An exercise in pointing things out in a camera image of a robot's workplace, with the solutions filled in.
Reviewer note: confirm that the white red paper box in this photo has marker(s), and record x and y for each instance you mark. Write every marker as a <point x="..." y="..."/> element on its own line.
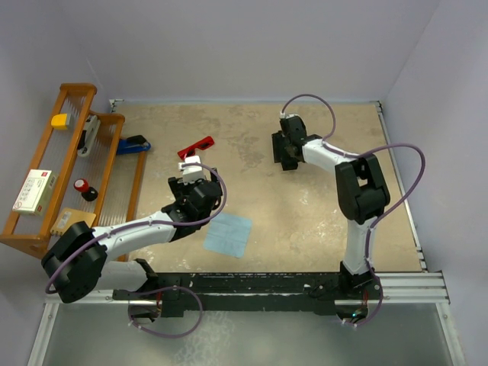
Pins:
<point x="35" y="194"/>

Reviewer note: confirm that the blue cleaning cloth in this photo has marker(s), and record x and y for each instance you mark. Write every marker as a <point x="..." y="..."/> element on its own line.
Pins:
<point x="228" y="235"/>

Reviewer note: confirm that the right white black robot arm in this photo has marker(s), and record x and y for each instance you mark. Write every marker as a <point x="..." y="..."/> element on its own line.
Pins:
<point x="360" y="185"/>

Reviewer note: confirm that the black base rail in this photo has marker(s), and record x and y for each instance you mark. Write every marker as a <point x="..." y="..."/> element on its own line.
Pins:
<point x="322" y="293"/>

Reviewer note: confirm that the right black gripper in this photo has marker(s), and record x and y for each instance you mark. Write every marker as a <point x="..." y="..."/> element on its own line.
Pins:
<point x="284" y="154"/>

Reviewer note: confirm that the aluminium table frame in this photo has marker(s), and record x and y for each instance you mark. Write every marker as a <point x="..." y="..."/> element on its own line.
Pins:
<point x="297" y="226"/>

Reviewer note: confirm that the white black stapler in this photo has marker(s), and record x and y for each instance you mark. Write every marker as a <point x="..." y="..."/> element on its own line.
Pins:
<point x="89" y="133"/>

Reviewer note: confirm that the red black stamp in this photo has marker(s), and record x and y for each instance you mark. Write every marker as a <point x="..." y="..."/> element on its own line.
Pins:
<point x="87" y="192"/>

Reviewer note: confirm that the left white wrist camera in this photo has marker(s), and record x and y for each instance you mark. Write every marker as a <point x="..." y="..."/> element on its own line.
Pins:
<point x="191" y="171"/>

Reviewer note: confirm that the red sunglasses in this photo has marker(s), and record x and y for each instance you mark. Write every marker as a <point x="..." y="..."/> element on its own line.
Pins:
<point x="200" y="145"/>

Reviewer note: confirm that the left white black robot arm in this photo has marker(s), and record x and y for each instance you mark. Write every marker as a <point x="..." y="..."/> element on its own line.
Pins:
<point x="75" y="263"/>

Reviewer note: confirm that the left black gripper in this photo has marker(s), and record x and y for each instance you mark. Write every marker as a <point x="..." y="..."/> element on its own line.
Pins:
<point x="179" y="188"/>

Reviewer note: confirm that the wooden tiered rack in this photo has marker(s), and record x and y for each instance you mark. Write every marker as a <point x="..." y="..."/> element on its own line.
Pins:
<point x="117" y="178"/>

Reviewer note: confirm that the black sunglasses case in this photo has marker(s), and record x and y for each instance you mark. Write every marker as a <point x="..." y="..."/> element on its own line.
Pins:
<point x="280" y="153"/>

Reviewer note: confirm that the yellow grey block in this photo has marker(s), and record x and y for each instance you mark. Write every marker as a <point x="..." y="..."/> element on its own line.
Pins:
<point x="62" y="121"/>

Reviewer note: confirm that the blue black stapler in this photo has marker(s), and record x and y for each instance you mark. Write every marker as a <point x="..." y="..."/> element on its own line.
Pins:
<point x="133" y="144"/>

